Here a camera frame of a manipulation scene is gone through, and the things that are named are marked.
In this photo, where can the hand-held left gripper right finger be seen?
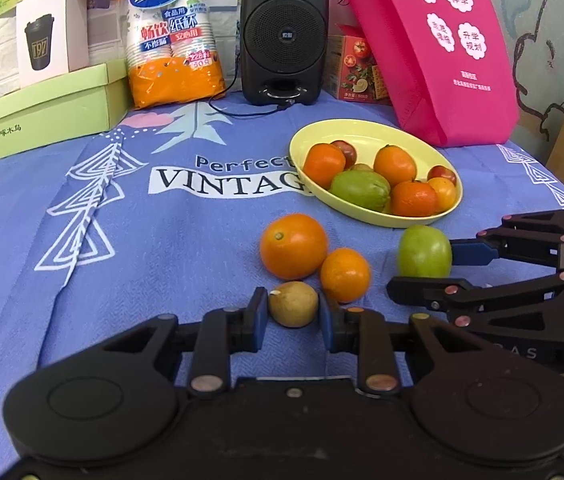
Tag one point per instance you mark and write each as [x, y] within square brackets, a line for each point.
[325, 325]

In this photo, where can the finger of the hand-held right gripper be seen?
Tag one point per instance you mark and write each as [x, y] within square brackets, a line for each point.
[422, 290]
[472, 252]

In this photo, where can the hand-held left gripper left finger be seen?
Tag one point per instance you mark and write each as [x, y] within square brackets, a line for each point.
[260, 317]

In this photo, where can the brown longan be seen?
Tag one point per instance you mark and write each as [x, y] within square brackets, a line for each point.
[362, 167]
[293, 303]

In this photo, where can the small orange mandarin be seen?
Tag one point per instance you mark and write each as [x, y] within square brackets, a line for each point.
[345, 275]

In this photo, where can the yellowish mandarin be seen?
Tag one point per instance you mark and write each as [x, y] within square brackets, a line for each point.
[444, 194]

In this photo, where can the large orange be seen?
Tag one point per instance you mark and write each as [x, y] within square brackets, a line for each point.
[294, 246]

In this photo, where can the dark red plum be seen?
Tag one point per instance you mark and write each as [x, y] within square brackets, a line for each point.
[346, 150]

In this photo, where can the yellow plate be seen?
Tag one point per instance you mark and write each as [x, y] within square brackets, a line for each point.
[322, 132]

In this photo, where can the blue printed tablecloth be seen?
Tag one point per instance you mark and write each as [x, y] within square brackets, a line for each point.
[161, 235]

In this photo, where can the pink tote bag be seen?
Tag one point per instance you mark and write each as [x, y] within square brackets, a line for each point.
[412, 85]

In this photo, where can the red cracker box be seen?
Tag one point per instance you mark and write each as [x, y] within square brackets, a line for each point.
[357, 67]

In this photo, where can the orange paper cup package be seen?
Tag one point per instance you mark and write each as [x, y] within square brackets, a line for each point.
[171, 60]

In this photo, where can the black speaker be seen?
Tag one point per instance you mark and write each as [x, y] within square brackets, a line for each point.
[284, 35]

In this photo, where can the light green shoe box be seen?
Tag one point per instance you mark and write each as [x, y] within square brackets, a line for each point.
[46, 120]

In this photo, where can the white cup box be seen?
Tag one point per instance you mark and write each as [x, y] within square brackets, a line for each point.
[46, 35]

